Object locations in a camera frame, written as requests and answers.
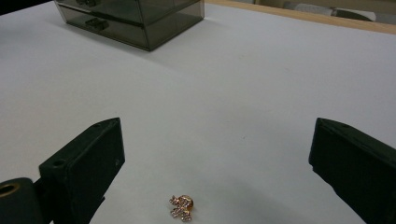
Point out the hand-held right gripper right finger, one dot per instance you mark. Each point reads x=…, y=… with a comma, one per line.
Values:
x=358, y=168

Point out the smoky acrylic high drawer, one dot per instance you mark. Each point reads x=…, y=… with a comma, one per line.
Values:
x=118, y=7

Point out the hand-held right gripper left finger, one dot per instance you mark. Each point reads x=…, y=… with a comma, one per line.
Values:
x=81, y=168

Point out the gold rhinestone brooch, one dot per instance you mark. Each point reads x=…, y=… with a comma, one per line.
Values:
x=181, y=207

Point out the smoky acrylic drawer box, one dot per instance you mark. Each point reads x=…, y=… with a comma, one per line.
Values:
x=168, y=21

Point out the smoky acrylic low drawer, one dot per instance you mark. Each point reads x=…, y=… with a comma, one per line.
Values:
x=121, y=32

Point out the light wooden table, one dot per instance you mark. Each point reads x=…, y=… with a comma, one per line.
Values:
x=311, y=17

